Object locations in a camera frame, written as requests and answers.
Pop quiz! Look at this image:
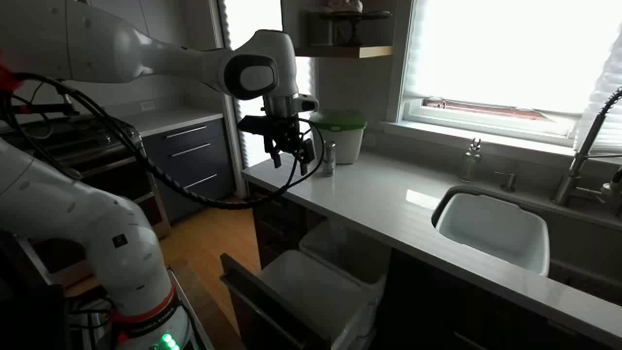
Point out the tall spring kitchen faucet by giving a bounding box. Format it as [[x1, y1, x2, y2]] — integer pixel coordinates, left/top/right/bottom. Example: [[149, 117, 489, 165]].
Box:
[[550, 86, 622, 210]]

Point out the white plastic wash tub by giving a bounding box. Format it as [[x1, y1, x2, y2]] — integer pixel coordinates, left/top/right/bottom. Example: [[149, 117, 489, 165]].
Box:
[[429, 185, 552, 278]]

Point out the dark rack on shelf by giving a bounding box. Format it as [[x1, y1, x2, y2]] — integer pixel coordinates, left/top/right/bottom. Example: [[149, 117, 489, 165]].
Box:
[[305, 6, 394, 49]]

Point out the red cable clip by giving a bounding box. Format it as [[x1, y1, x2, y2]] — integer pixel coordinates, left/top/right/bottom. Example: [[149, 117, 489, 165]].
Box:
[[0, 62, 23, 93]]

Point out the wooden wall shelf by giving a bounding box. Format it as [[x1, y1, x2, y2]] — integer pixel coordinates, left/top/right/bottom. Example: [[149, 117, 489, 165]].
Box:
[[293, 43, 394, 62]]

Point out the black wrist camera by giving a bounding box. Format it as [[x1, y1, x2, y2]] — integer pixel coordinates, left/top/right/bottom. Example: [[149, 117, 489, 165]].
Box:
[[237, 115, 268, 138]]

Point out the silver drink can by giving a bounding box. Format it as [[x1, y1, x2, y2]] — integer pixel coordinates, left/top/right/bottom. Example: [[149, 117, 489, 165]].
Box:
[[320, 140, 338, 179]]

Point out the small chrome tap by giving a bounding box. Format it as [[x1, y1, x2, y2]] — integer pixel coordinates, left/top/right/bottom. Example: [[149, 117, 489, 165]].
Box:
[[460, 136, 485, 183]]

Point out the white container with green lid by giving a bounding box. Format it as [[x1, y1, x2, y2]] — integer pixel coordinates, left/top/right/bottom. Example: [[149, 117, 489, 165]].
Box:
[[309, 111, 369, 167]]

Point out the white window frame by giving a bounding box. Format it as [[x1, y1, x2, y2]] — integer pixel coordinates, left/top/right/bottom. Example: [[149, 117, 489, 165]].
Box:
[[394, 0, 622, 150]]

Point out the dark pull-out bin drawer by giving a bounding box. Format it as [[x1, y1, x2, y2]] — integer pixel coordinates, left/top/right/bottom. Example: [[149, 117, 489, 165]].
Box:
[[219, 251, 332, 350]]

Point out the large white rubbish bin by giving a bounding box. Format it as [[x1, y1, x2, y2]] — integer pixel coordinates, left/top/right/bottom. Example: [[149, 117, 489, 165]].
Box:
[[256, 249, 380, 350]]

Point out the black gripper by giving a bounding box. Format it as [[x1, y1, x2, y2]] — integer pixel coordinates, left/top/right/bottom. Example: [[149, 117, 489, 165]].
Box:
[[260, 115, 318, 177]]

